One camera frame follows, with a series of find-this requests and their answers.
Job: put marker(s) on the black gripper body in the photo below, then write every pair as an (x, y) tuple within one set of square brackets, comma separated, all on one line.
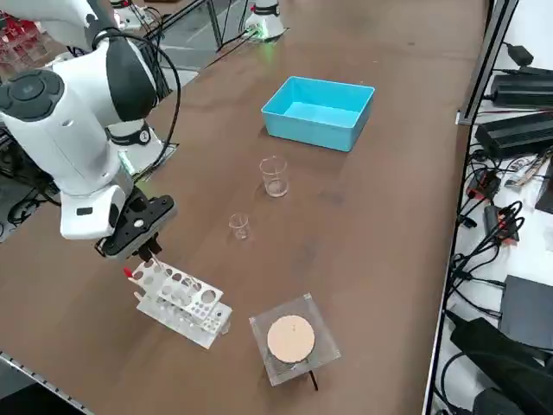
[(142, 220)]

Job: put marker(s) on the thin glass stirring rod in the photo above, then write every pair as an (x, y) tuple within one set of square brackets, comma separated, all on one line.
[(157, 263)]

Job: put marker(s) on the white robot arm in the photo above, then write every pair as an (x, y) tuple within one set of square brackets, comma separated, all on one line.
[(65, 142), (265, 17)]

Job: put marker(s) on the white plastic test-tube rack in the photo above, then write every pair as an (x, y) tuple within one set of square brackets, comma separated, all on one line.
[(181, 309)]

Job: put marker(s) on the small clear glass beaker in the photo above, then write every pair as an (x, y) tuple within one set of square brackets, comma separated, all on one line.
[(239, 231)]

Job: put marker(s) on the large clear glass beaker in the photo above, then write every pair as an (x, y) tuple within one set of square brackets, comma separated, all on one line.
[(275, 183)]

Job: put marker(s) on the dropper with red bulb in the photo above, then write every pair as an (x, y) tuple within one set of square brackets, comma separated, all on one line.
[(128, 272)]

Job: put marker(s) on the blue plastic bin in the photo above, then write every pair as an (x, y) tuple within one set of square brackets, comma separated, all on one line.
[(311, 127)]

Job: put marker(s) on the white background device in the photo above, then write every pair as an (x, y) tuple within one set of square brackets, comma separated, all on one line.
[(127, 19)]

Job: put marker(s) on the clear shelf with red packets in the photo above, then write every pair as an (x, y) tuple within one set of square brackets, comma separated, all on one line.
[(17, 47)]

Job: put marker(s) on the orange and black connector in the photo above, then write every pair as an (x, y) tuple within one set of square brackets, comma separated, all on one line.
[(484, 183), (492, 218)]

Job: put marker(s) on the black finned power supply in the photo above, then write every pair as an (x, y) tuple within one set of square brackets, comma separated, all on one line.
[(514, 136), (523, 88)]

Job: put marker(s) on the dark grey flat box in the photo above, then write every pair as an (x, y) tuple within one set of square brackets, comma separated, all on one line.
[(529, 302)]

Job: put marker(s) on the dark brown board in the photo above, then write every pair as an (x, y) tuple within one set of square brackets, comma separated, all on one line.
[(545, 190)]

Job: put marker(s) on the small black power adapter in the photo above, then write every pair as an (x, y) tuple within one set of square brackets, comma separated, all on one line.
[(520, 54)]

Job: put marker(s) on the black metal frame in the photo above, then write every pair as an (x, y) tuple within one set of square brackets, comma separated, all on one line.
[(13, 164)]

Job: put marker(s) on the aluminium edge rail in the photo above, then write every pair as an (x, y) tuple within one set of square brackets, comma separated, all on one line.
[(26, 372)]

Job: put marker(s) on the aluminium frame post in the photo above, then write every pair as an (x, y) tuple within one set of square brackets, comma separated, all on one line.
[(487, 56)]

